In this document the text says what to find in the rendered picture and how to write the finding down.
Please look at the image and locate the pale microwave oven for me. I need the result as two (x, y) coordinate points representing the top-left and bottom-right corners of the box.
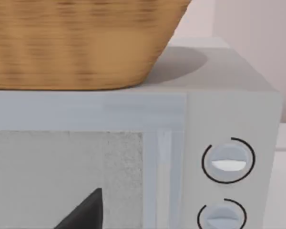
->
(0, 46), (283, 229)

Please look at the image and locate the pale microwave door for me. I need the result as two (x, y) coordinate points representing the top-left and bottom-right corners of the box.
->
(0, 92), (188, 229)

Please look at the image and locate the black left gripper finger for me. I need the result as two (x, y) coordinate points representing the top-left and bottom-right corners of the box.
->
(53, 187), (103, 229)

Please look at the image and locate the pale round microwave knob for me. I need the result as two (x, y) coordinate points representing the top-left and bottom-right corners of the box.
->
(204, 205), (242, 229)
(208, 144), (249, 179)

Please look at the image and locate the woven wicker basket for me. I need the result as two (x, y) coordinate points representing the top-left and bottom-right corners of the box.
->
(0, 0), (193, 92)

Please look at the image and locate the pale microwave door handle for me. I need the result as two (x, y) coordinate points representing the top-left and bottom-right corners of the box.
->
(157, 130), (173, 229)

